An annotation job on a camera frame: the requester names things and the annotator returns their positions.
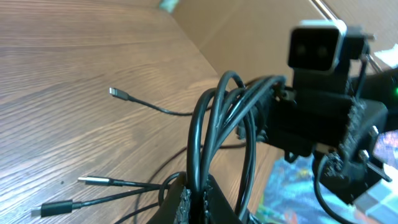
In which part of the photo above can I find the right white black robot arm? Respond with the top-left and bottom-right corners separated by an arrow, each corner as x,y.
237,69 -> 397,204

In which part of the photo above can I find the black usb cable bundle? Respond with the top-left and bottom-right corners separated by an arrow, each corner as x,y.
30,70 -> 287,224

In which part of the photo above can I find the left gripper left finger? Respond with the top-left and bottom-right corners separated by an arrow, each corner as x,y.
148,172 -> 191,224

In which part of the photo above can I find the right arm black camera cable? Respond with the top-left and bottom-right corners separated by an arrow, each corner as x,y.
313,154 -> 358,224

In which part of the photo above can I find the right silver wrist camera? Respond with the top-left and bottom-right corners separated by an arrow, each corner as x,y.
287,20 -> 348,74

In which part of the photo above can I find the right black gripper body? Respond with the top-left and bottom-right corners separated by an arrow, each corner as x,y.
252,74 -> 397,204

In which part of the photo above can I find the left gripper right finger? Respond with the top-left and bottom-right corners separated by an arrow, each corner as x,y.
202,174 -> 248,224

